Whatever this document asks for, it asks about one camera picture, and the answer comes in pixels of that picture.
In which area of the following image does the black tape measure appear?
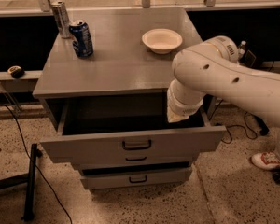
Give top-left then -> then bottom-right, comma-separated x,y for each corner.
7,65 -> 25,78

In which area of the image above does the grey bottom drawer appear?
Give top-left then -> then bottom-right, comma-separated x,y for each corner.
80,167 -> 192,190

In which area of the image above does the black floor cable left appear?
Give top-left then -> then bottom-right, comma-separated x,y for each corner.
0,101 -> 73,224

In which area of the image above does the white paper bowl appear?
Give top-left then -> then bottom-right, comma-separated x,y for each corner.
142,29 -> 183,54

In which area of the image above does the clear plastic water bottle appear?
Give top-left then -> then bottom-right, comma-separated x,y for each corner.
238,40 -> 246,61

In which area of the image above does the black stand leg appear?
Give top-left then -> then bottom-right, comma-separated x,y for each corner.
0,143 -> 42,222

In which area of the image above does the blue soda can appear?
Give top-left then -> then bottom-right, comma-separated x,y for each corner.
69,20 -> 93,58

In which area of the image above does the grey middle drawer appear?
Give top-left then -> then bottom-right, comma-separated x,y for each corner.
72,153 -> 199,171

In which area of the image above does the small black box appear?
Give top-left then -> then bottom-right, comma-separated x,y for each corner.
244,50 -> 262,68

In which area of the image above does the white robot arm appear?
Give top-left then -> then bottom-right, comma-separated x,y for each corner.
167,36 -> 280,169

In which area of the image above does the black power cable right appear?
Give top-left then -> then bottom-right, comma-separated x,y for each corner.
208,61 -> 275,145

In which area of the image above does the grey drawer cabinet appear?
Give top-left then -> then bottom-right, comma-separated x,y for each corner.
32,6 -> 227,190

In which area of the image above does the grey top drawer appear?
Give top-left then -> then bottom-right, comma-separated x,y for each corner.
41,93 -> 226,163

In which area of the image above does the red white sneaker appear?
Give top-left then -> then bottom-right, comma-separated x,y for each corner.
250,151 -> 280,171

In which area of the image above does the silver tall can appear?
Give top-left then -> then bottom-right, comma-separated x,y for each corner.
50,0 -> 70,38

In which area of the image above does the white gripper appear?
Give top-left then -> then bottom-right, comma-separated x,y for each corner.
167,90 -> 204,123

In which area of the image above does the grey drawer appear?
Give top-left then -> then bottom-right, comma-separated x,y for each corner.
41,93 -> 226,163
80,167 -> 192,190
72,153 -> 199,171

